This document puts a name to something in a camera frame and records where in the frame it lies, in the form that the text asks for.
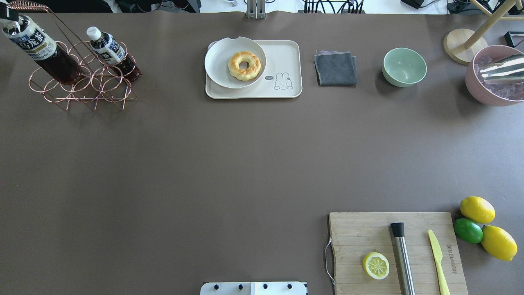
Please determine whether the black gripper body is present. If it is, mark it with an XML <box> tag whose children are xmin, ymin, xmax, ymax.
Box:
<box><xmin>0</xmin><ymin>5</ymin><xmax>19</xmax><ymax>23</ymax></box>

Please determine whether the tea bottle dark liquid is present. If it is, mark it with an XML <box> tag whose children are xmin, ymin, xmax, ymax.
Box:
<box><xmin>1</xmin><ymin>15</ymin><xmax>82</xmax><ymax>85</ymax></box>

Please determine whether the tea bottle in rack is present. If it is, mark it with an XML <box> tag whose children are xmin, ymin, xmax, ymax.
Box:
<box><xmin>86</xmin><ymin>26</ymin><xmax>139</xmax><ymax>82</ymax></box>

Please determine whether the beige rabbit tray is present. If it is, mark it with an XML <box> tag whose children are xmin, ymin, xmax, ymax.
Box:
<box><xmin>205</xmin><ymin>40</ymin><xmax>303</xmax><ymax>99</ymax></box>

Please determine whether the dark mirrored tray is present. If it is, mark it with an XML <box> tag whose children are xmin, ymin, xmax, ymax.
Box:
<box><xmin>504</xmin><ymin>31</ymin><xmax>524</xmax><ymax>48</ymax></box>

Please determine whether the white round plate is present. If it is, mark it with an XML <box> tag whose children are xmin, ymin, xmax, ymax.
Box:
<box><xmin>205</xmin><ymin>36</ymin><xmax>266</xmax><ymax>89</ymax></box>

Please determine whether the glazed donut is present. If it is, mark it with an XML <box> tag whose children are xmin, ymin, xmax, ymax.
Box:
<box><xmin>228</xmin><ymin>51</ymin><xmax>262</xmax><ymax>82</ymax></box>

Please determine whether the grey folded cloth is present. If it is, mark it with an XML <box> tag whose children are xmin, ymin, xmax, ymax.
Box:
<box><xmin>314</xmin><ymin>50</ymin><xmax>358</xmax><ymax>86</ymax></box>

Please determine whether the mint green bowl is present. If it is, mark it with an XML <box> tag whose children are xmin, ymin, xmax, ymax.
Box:
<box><xmin>382</xmin><ymin>48</ymin><xmax>427</xmax><ymax>87</ymax></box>

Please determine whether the bamboo cutting board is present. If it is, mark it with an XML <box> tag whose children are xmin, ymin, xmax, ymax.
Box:
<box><xmin>329</xmin><ymin>212</ymin><xmax>468</xmax><ymax>295</ymax></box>

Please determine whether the half lemon slice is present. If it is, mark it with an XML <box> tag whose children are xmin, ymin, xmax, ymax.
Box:
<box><xmin>363</xmin><ymin>252</ymin><xmax>390</xmax><ymax>280</ymax></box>

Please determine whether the wooden cup tree stand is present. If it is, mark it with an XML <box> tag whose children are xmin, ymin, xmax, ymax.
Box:
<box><xmin>443</xmin><ymin>0</ymin><xmax>523</xmax><ymax>65</ymax></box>

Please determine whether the pink bowl with ice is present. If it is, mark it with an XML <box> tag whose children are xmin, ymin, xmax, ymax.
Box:
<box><xmin>465</xmin><ymin>45</ymin><xmax>523</xmax><ymax>107</ymax></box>

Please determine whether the steel ice scoop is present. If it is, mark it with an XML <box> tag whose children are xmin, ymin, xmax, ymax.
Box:
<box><xmin>479</xmin><ymin>54</ymin><xmax>524</xmax><ymax>84</ymax></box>

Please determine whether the green lime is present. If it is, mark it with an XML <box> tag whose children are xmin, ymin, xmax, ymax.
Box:
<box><xmin>454</xmin><ymin>218</ymin><xmax>483</xmax><ymax>243</ymax></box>

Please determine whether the yellow lemon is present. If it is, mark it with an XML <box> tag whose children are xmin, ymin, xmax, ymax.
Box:
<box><xmin>481</xmin><ymin>225</ymin><xmax>518</xmax><ymax>261</ymax></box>
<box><xmin>460</xmin><ymin>196</ymin><xmax>496</xmax><ymax>224</ymax></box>

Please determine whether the yellow plastic knife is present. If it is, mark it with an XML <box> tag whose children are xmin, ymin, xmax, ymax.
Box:
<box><xmin>427</xmin><ymin>229</ymin><xmax>451</xmax><ymax>295</ymax></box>

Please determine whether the copper wire bottle rack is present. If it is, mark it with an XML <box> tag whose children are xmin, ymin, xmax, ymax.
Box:
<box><xmin>1</xmin><ymin>0</ymin><xmax>138</xmax><ymax>111</ymax></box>

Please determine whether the aluminium frame post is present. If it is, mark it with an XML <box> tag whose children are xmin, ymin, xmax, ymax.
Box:
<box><xmin>246</xmin><ymin>0</ymin><xmax>266</xmax><ymax>19</ymax></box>

